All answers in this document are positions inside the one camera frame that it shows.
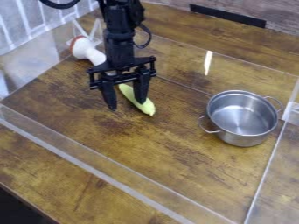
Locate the stainless steel pot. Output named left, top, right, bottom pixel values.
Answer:
left=199, top=90, right=285, bottom=147

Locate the white mushroom toy red cap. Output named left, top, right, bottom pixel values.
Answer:
left=70, top=36, right=107, bottom=66

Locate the green handled metal spoon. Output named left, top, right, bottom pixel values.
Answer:
left=116, top=80, right=157, bottom=116

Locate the clear acrylic stand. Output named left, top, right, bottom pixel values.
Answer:
left=67, top=18, right=103, bottom=46

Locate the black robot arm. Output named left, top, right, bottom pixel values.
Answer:
left=87, top=0, right=157, bottom=110

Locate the black cable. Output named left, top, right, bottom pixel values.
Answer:
left=38, top=0, right=154, bottom=50

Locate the black bar on table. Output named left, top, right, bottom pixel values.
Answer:
left=190, top=3, right=267, bottom=28

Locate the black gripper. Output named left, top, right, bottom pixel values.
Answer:
left=88, top=48, right=157, bottom=110

